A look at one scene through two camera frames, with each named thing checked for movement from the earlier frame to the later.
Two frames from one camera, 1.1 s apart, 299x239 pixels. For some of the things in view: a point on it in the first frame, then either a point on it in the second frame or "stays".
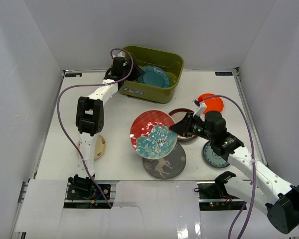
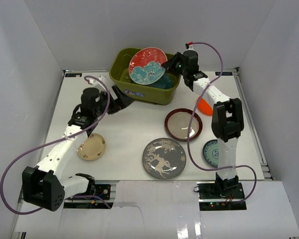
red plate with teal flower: (151, 135) -> (145, 66)
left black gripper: (130, 71) -> (113, 100)
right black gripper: (183, 127) -> (169, 65)
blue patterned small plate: (212, 158) stays
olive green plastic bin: (145, 57) stays
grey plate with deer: (168, 167) stays
